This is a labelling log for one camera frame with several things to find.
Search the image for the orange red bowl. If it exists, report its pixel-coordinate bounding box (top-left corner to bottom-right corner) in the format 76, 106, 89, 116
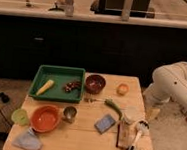
30, 105, 62, 133

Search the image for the white dish brush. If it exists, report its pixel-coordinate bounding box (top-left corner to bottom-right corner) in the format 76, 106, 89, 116
128, 120, 149, 150

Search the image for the green plastic tray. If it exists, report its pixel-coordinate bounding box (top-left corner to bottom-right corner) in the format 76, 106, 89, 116
28, 65, 85, 103

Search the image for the light blue cloth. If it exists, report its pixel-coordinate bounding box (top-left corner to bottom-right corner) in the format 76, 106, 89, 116
11, 127, 42, 150

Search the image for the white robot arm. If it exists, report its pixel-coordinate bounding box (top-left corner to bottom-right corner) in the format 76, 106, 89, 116
142, 61, 187, 122

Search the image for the small metal cup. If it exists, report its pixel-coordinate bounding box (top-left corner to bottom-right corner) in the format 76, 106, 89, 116
63, 106, 77, 123

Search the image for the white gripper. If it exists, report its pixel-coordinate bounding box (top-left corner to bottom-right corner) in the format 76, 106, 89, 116
123, 106, 144, 125

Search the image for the dark red grapes toy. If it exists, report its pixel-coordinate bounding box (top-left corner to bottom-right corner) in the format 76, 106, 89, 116
64, 81, 82, 93

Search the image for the blue sponge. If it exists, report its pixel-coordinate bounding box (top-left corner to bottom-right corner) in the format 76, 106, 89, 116
95, 114, 116, 134

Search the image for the small orange cup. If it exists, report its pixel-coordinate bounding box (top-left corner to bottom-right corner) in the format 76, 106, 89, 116
116, 83, 129, 96

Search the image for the light green plastic cup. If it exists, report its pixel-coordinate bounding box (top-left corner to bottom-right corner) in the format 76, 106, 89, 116
11, 109, 30, 126

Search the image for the dark red small bowl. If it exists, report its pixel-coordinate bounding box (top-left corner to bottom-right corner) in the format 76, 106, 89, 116
85, 74, 106, 95

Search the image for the yellow corn toy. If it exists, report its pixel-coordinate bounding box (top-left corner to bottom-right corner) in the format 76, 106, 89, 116
36, 80, 54, 96

